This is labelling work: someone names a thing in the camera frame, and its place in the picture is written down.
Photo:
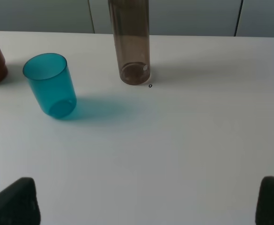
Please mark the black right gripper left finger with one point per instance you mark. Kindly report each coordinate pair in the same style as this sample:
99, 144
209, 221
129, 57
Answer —
18, 203

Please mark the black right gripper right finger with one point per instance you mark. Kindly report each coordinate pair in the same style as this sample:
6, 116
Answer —
265, 205

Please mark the teal translucent plastic cup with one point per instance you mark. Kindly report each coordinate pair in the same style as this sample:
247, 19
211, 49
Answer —
50, 81

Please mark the smoky brown plastic bottle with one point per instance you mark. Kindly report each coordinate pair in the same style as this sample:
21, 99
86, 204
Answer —
130, 26

